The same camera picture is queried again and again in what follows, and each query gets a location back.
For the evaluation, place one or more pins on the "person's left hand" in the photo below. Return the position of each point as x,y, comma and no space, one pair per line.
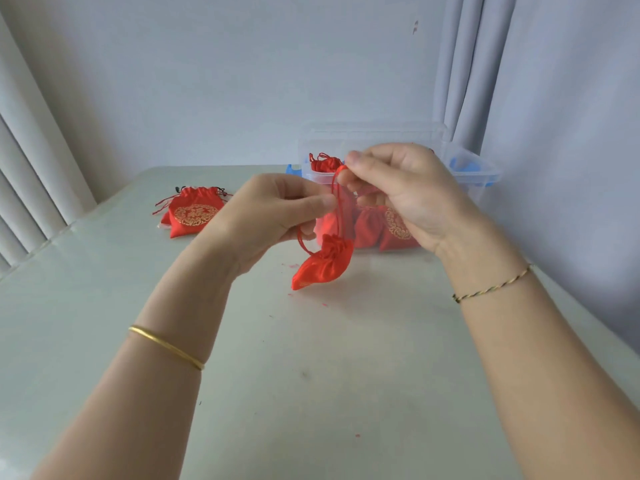
260,219

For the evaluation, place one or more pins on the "person's right hand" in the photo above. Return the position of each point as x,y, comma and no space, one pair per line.
425,194

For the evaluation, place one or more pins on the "clear plastic storage box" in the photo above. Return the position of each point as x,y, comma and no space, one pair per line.
475,177

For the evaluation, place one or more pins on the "stack of red pouches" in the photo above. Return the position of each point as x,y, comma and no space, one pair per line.
325,267
192,197

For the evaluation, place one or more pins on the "person's right forearm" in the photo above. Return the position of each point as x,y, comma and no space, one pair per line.
550,379

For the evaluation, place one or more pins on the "person's left forearm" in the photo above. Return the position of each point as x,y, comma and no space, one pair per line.
125,414

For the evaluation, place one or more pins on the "gold bangle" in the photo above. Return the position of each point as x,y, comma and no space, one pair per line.
165,345

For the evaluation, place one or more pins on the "grey curtain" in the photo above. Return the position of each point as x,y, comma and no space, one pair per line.
575,69

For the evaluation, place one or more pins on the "white vertical blinds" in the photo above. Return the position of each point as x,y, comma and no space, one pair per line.
30,169

